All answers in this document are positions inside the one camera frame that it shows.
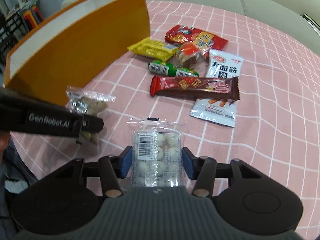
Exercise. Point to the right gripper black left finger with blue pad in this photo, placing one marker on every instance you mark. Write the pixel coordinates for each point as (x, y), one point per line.
(109, 170)

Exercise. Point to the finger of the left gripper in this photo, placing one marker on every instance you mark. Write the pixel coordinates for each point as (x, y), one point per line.
(92, 124)

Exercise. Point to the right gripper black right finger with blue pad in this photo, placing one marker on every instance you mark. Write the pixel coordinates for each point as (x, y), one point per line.
(203, 170)

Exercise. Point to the clear bag of nuts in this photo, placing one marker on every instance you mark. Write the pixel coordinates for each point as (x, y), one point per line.
(82, 101)

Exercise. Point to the clear pack white candies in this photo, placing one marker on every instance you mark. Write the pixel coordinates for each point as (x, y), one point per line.
(157, 158)

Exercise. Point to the white spicy stick packet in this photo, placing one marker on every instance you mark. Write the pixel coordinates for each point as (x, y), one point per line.
(221, 112)

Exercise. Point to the brown chocolate wafer bar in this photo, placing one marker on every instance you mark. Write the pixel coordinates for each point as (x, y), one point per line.
(196, 87)

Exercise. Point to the green sausage snack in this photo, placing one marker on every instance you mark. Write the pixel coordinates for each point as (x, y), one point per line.
(158, 67)

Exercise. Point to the yellow snack packet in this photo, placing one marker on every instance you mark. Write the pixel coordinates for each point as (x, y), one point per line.
(154, 49)

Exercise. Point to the white gluten snack packet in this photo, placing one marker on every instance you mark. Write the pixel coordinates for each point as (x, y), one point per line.
(223, 64)

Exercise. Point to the small orange clear snack pack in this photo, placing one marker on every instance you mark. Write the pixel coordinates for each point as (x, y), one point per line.
(189, 55)

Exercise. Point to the red snack bag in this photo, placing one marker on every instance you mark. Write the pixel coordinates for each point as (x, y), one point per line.
(202, 40)

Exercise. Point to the person's left hand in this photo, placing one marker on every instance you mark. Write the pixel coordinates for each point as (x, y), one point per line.
(5, 139)

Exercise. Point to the person's jeans leg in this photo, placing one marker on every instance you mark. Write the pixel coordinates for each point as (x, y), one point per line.
(15, 177)

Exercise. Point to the orange cardboard box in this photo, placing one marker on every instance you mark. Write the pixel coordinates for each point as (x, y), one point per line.
(73, 46)

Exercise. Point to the dark dining table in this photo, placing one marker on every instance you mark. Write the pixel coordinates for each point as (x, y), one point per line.
(13, 29)

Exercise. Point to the pink checkered tablecloth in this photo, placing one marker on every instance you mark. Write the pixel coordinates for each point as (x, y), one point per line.
(277, 118)

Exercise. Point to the stacked colourful stools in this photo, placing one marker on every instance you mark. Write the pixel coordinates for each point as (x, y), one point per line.
(32, 17)

